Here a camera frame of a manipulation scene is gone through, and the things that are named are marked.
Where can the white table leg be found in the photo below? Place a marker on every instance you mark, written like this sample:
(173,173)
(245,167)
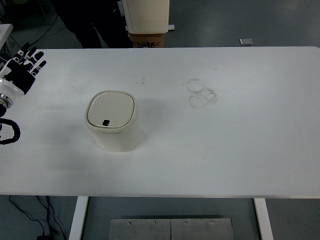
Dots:
(78,220)
(263,219)

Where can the large cream bin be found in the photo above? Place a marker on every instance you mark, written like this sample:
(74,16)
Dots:
(147,16)

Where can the cream trash can lid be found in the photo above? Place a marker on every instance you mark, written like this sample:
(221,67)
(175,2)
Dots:
(112,109)

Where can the cream trash can body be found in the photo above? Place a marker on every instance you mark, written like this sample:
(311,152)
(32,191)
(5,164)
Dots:
(122,139)

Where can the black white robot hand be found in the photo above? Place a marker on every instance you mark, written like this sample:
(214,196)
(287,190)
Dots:
(16,79)

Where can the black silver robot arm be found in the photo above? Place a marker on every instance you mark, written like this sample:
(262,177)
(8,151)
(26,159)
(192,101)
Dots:
(5,101)

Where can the person in dark trousers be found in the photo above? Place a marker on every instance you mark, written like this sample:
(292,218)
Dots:
(92,21)

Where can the grey floor plate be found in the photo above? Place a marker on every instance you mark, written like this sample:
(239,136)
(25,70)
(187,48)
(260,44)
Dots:
(246,42)

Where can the brown cardboard box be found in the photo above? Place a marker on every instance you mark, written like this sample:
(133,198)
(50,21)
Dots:
(147,40)

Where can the white left table leg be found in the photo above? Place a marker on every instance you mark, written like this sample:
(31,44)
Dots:
(78,220)

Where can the white right table leg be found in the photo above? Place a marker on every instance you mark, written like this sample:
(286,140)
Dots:
(263,219)

